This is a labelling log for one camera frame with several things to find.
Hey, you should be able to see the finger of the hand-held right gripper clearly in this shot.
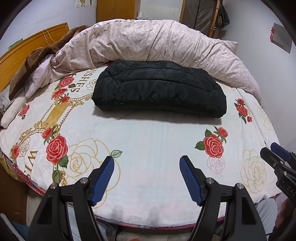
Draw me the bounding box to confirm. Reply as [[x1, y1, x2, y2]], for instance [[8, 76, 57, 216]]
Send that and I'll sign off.
[[260, 147, 287, 177], [270, 142, 293, 163]]

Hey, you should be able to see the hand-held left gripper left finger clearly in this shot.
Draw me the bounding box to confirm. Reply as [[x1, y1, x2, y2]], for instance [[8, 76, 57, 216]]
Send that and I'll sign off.
[[28, 156, 115, 241]]

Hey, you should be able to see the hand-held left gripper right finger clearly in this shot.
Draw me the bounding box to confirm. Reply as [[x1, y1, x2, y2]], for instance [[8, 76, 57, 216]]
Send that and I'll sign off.
[[179, 155, 269, 241]]

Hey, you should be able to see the black puffer jacket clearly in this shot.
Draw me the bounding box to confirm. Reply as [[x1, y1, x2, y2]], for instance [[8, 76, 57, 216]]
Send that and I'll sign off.
[[92, 60, 227, 118]]

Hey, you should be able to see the person's right hand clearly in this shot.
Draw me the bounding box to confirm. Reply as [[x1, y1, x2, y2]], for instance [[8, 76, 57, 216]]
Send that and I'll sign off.
[[275, 199, 296, 232]]

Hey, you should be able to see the rose printed blanket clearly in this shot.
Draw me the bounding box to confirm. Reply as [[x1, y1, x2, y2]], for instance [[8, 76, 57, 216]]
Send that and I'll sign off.
[[0, 61, 284, 226]]

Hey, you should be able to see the red plaid bed sheet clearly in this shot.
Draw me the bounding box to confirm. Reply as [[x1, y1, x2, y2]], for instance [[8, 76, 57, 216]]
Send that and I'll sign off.
[[0, 151, 281, 229]]

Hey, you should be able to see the white pillow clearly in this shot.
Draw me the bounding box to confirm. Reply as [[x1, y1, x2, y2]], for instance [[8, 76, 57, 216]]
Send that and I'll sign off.
[[0, 95, 27, 128]]

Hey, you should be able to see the pale pink pillow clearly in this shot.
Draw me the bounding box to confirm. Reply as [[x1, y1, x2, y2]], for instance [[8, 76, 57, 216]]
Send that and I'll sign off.
[[25, 57, 60, 99]]

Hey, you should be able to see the brown blanket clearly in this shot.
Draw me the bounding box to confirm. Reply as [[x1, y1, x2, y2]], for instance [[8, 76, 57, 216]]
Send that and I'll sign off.
[[9, 25, 89, 100]]

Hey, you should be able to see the hanging bag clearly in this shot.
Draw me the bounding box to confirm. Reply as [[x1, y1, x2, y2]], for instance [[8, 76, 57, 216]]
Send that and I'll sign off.
[[216, 5, 231, 26]]

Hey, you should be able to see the pale pink quilt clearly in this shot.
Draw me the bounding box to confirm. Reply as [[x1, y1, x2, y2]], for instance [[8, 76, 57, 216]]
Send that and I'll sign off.
[[50, 20, 262, 102]]

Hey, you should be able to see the wooden headboard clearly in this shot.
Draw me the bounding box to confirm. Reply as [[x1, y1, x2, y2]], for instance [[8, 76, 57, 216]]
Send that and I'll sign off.
[[0, 22, 70, 92]]

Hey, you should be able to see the grey fabric wardrobe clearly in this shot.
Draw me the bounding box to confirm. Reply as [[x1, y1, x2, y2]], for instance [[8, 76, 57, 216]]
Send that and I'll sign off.
[[181, 0, 219, 37]]

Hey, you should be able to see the wooden wardrobe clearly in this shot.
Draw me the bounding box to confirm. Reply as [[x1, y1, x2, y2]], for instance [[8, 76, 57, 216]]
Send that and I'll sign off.
[[96, 0, 136, 24]]

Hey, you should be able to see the wooden bed frame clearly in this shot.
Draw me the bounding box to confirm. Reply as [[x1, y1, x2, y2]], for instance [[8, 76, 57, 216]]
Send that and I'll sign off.
[[0, 167, 30, 216]]

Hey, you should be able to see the grey wall box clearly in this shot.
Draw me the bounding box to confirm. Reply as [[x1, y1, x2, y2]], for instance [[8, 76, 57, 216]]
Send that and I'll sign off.
[[270, 23, 294, 54]]

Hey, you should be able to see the wooden folding frame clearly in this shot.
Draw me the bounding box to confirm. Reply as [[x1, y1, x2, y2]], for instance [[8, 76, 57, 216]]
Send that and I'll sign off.
[[209, 0, 221, 37]]

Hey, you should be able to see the yellow cord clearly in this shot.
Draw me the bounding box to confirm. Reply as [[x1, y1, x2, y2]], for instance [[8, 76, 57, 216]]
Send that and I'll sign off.
[[40, 29, 55, 44]]

